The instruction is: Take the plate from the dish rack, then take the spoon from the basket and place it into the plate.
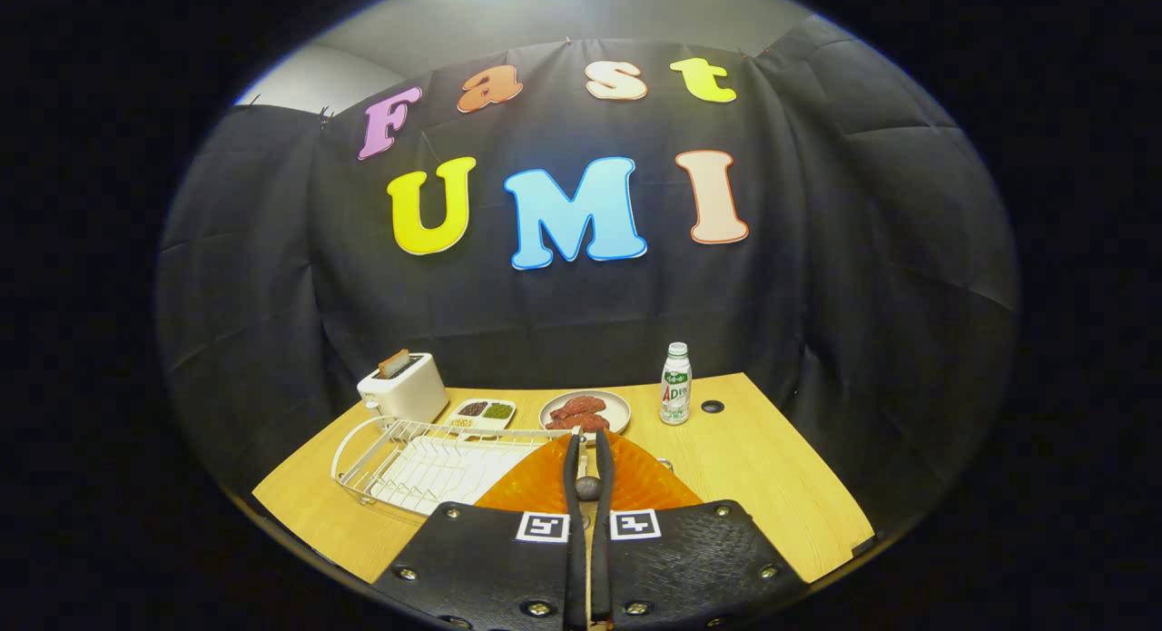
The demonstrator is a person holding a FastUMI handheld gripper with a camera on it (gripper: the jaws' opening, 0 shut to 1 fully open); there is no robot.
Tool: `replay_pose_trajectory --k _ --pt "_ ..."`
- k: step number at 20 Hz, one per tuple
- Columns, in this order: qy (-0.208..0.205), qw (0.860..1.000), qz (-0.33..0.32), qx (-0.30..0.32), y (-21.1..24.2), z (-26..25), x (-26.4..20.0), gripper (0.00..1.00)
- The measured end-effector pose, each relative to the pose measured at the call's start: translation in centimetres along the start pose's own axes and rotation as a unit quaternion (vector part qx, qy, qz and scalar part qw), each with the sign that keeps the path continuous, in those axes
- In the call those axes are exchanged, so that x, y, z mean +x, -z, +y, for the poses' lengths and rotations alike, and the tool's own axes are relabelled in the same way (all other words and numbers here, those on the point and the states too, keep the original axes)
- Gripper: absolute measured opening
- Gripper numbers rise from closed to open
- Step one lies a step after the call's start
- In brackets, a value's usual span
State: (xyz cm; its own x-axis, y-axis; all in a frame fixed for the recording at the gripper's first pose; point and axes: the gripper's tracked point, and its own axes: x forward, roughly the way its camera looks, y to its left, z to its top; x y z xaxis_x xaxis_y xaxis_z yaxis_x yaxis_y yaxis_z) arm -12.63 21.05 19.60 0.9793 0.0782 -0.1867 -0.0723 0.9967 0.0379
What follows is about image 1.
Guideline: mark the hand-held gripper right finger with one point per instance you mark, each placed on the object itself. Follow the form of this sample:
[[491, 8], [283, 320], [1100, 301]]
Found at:
[[690, 567]]

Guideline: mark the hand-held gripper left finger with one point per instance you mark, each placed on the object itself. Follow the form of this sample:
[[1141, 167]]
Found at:
[[481, 567]]

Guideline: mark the beige plate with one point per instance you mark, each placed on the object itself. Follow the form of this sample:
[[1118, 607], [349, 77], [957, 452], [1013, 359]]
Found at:
[[620, 409]]

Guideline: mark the white divided condiment tray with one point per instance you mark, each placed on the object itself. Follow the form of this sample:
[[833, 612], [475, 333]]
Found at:
[[481, 422]]

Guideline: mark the red meat slice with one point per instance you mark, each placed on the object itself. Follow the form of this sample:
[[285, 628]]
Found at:
[[581, 406], [581, 422]]

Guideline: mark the white drink bottle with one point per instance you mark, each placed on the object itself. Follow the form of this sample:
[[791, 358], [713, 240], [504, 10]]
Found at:
[[674, 390]]

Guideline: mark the white toaster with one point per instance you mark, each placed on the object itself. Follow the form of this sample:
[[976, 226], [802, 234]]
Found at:
[[408, 395]]

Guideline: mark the brown toast slice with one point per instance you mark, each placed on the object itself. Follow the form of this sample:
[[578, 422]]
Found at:
[[393, 364]]

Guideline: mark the black backdrop cloth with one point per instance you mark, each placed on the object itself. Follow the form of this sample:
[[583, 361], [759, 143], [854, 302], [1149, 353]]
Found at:
[[817, 277]]

